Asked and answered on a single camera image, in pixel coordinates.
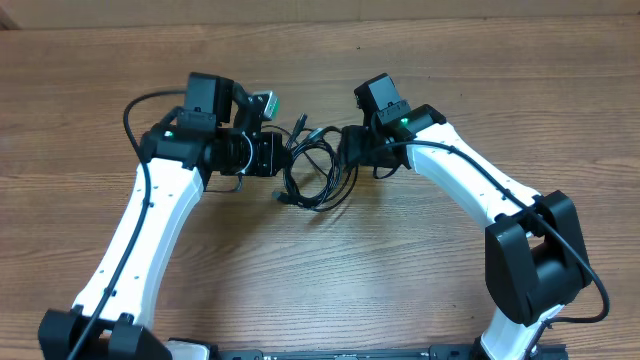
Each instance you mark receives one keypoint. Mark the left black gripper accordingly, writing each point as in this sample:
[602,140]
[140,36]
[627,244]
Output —
[269,141]

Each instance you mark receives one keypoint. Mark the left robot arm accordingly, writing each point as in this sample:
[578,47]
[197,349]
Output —
[217,129]

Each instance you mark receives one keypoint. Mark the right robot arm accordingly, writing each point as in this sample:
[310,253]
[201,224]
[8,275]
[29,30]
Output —
[535,255]

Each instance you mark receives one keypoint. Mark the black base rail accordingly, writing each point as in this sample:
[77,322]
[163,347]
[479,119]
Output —
[345,355]

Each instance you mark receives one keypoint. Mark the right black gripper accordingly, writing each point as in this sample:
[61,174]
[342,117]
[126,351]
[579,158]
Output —
[353,152]

